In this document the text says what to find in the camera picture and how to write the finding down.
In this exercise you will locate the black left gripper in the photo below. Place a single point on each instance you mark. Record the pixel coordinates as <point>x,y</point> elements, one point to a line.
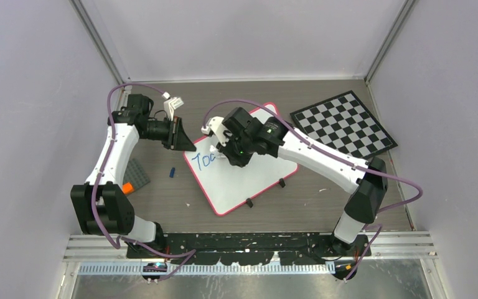
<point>177,139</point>

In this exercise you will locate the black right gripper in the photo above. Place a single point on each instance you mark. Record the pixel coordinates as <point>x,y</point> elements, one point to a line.
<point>241,160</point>

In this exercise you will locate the white marker pen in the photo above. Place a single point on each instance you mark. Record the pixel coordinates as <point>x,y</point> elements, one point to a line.
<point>218,153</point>

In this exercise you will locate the pink framed whiteboard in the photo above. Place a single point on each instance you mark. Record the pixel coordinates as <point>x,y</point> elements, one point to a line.
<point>227,187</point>

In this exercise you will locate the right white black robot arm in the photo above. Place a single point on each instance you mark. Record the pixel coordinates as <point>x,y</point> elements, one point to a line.
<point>357,177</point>

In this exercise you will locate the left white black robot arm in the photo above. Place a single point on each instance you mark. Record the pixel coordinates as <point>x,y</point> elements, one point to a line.
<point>100,204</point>

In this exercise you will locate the black whiteboard stand clip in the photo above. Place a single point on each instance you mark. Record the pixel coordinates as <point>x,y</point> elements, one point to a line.
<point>249,202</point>

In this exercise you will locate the grey studded building plate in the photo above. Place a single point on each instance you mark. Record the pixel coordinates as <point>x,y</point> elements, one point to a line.
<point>135,174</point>

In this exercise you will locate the orange curved block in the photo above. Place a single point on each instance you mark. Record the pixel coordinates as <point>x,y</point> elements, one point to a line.
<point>128,188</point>

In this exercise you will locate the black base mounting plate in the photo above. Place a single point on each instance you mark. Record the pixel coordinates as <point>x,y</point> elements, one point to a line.
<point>249,249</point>

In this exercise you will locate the black white checkerboard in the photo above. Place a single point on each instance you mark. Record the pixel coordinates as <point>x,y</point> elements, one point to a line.
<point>345,124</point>

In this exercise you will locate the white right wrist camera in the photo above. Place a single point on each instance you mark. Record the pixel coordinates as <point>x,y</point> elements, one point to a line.
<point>215,127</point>

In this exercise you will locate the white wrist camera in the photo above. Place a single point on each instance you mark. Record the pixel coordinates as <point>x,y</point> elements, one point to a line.
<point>171,105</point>
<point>215,127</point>

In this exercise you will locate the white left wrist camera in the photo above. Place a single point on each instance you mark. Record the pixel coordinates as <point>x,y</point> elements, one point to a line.
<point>171,105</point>

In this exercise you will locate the white slotted cable rail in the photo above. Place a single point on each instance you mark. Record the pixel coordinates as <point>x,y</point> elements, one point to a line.
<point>146,269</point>

